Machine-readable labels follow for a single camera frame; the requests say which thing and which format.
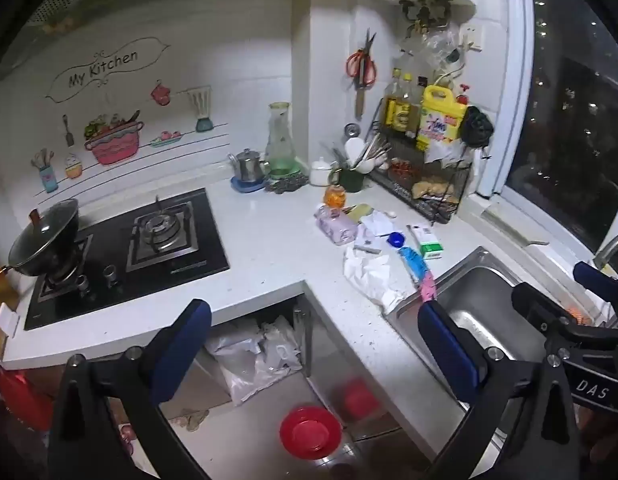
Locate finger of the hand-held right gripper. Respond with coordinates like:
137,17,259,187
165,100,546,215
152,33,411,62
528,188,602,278
512,282,618,356
573,261,618,313

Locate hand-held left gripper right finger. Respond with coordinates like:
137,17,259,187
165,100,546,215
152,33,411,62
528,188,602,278
418,301,582,480

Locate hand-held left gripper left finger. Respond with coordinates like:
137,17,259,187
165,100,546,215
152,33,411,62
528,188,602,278
48,299,213,480

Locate white green medicine box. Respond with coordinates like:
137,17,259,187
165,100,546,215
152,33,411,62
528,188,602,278
406,224,446,261

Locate steel faucet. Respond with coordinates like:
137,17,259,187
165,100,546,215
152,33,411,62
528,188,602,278
594,230,618,273

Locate steel sink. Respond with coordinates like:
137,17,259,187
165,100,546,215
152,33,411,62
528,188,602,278
386,246,604,441

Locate cardboard box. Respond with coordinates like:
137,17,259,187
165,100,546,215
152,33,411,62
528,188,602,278
159,360,234,421

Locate white plastic bags under counter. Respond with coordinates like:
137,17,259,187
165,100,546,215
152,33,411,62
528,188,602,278
204,316,304,406

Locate blue pink wrapper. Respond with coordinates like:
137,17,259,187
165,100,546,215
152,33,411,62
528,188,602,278
399,246,437,303

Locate black gas stove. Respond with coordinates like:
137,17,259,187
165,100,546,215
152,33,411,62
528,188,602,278
24,187,230,331

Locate crumpled white plastic bag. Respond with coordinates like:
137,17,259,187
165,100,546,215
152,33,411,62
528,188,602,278
344,247,420,313

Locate window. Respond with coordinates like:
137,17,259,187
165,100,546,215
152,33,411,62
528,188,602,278
504,0,618,256

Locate red plastic bowl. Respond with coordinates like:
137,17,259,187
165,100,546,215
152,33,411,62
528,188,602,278
280,406,342,461

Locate purple tissue pack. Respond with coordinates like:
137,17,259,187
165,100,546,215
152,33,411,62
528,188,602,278
314,204,358,246

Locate white rag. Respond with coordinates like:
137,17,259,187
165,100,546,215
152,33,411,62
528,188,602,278
424,147,472,167

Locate red plastic stool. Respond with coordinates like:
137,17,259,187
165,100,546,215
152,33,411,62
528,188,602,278
0,367,54,431

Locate black wok with lid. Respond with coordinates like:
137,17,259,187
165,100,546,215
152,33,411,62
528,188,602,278
0,199,82,288

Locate dried red chilies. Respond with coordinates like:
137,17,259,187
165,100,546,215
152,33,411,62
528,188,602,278
389,159,420,181

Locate steel wool scrubber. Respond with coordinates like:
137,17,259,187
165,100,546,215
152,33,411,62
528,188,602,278
264,172,310,195

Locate steel kettle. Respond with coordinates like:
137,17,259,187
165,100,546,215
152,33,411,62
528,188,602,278
228,148,270,183

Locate black hanging bag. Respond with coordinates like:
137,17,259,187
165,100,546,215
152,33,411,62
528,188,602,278
461,105,494,150

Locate bundle of steel utensils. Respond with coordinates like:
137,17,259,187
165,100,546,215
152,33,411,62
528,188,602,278
331,132,392,171

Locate yellow detergent jug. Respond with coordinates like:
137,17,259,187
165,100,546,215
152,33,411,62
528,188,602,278
416,85,470,151

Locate white lidded jar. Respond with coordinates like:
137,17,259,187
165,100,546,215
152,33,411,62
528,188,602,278
309,156,334,187

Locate glass carafe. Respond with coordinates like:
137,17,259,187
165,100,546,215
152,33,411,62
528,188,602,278
265,102,304,177

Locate amber oil bottle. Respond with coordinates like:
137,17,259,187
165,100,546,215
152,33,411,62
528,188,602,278
400,74,422,137
384,67,406,128

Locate white power outlet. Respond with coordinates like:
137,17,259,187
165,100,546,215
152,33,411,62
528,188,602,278
461,24,484,52

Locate clear hanging plastic bags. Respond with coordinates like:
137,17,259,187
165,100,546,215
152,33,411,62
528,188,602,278
401,25,462,76

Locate black wire rack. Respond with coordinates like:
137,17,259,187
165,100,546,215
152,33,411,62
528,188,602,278
369,105,490,225

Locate green mug with gold handle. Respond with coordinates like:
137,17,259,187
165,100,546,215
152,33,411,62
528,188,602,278
329,165,366,194

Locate kitchen wall sticker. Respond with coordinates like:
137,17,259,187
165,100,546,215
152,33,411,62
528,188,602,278
31,35,230,196

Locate red handled scissors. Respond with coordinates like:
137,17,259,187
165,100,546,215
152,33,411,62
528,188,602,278
345,27,378,88

